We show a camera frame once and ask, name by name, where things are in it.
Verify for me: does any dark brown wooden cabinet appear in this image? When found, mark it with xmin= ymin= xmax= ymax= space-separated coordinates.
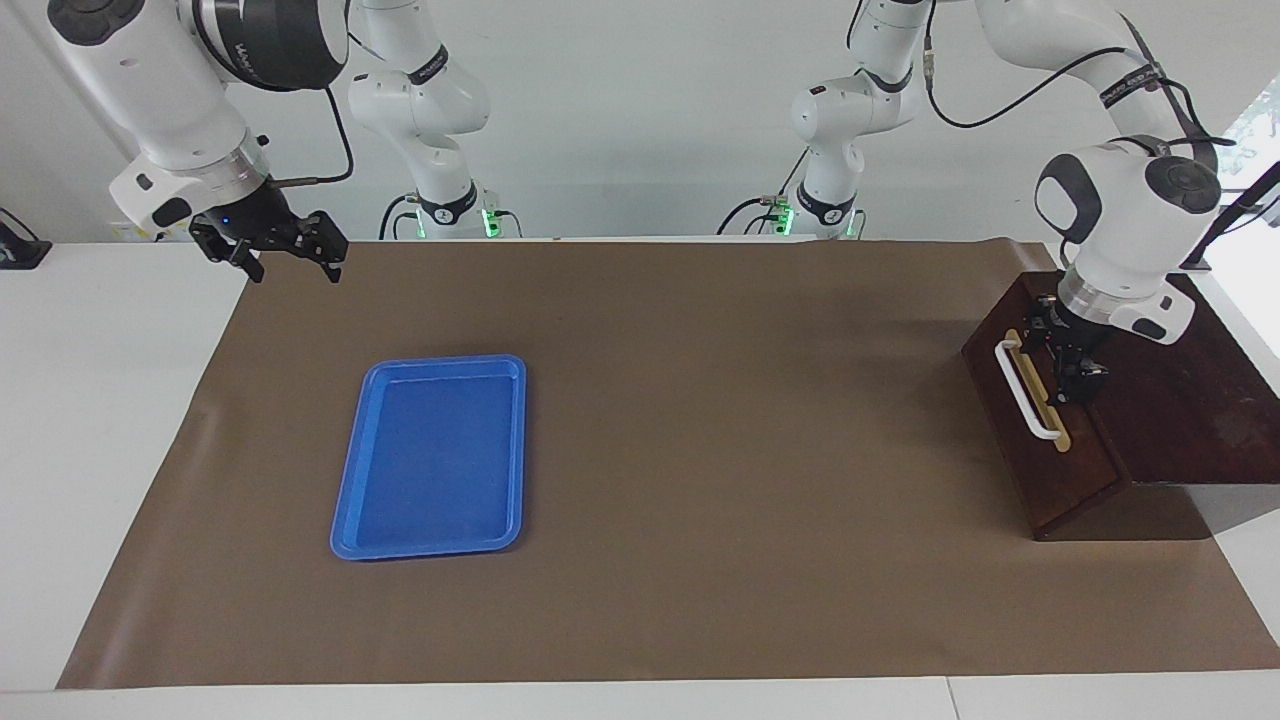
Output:
xmin=962 ymin=268 xmax=1280 ymax=543

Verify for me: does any white drawer handle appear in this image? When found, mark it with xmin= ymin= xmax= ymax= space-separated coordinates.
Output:
xmin=995 ymin=338 xmax=1063 ymax=442

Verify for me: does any beige handle backing strip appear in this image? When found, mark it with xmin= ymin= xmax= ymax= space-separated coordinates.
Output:
xmin=1005 ymin=328 xmax=1073 ymax=453

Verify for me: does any black base cable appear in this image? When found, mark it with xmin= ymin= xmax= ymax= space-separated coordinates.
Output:
xmin=715 ymin=195 xmax=793 ymax=237
xmin=376 ymin=193 xmax=421 ymax=242

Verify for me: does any blue plastic tray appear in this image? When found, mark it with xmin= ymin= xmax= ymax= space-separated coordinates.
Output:
xmin=329 ymin=354 xmax=528 ymax=562

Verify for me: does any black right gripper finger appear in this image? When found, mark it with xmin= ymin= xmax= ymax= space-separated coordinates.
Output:
xmin=189 ymin=221 xmax=267 ymax=285
xmin=294 ymin=209 xmax=350 ymax=285

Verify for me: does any brown table mat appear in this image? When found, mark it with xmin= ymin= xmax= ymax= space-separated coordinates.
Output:
xmin=55 ymin=238 xmax=1280 ymax=691

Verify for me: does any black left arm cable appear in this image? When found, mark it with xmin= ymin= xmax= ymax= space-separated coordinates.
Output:
xmin=924 ymin=0 xmax=1241 ymax=151

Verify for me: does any black desk stand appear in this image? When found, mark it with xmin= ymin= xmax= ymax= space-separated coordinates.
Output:
xmin=0 ymin=208 xmax=53 ymax=271

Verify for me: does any wooden drawer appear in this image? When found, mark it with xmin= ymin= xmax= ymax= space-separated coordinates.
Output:
xmin=962 ymin=272 xmax=1133 ymax=543

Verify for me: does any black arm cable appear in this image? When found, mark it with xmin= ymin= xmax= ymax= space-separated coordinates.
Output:
xmin=924 ymin=0 xmax=1241 ymax=151
xmin=268 ymin=85 xmax=357 ymax=191

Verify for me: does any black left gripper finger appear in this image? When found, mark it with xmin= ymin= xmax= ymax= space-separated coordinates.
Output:
xmin=1024 ymin=294 xmax=1063 ymax=354
xmin=1056 ymin=356 xmax=1111 ymax=407

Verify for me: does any black camera stand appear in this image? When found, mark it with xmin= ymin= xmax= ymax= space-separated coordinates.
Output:
xmin=1180 ymin=160 xmax=1280 ymax=274

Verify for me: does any black velcro strap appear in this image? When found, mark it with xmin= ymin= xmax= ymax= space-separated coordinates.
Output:
xmin=404 ymin=44 xmax=452 ymax=87
xmin=1098 ymin=62 xmax=1167 ymax=109

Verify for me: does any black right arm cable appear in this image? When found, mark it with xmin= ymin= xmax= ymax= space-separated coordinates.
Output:
xmin=268 ymin=85 xmax=357 ymax=191

